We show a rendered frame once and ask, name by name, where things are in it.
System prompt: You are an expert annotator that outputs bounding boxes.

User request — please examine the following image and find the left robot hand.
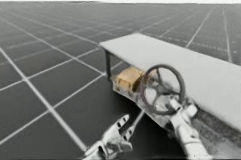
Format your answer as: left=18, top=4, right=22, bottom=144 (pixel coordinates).
left=101, top=113, right=137, bottom=156

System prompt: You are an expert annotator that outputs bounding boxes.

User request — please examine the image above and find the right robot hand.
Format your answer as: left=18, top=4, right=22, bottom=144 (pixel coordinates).
left=166, top=98, right=199, bottom=128

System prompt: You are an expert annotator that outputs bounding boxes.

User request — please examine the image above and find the dark steering wheel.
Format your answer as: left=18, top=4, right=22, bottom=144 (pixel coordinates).
left=139, top=64, right=187, bottom=116

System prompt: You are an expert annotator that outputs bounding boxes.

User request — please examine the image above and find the grey cart with brown box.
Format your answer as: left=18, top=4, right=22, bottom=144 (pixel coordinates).
left=99, top=32, right=241, bottom=150

